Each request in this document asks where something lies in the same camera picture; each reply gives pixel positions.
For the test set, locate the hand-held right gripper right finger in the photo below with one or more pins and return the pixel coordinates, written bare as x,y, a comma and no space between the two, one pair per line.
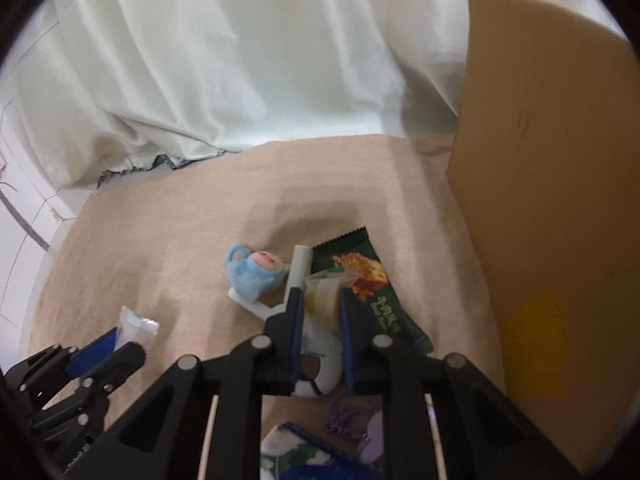
348,355

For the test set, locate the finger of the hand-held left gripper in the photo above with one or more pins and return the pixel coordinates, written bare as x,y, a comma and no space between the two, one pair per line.
95,350
122,360

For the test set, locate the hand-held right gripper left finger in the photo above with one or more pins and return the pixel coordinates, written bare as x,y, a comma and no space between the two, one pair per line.
296,340

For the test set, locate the white black round toy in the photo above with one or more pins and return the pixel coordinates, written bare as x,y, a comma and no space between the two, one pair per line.
322,360

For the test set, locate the small clear plastic packet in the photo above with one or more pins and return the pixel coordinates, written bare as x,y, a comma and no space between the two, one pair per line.
135,325

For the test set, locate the dark green snack packet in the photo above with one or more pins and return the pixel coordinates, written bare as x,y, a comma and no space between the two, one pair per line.
385,310

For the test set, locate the blue and white small items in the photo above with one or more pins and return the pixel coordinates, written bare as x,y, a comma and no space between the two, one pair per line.
301,265

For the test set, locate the brown cardboard box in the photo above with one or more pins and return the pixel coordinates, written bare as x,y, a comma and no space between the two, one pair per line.
540,185

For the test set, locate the blue white patterned pouch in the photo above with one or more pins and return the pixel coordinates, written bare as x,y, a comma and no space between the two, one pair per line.
300,452

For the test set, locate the beige blanket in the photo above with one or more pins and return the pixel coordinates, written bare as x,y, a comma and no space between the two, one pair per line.
175,240

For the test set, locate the pale green curtain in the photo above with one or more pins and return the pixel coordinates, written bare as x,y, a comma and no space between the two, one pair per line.
250,60

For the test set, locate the grey wall pipe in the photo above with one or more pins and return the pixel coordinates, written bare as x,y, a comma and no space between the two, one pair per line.
25,225

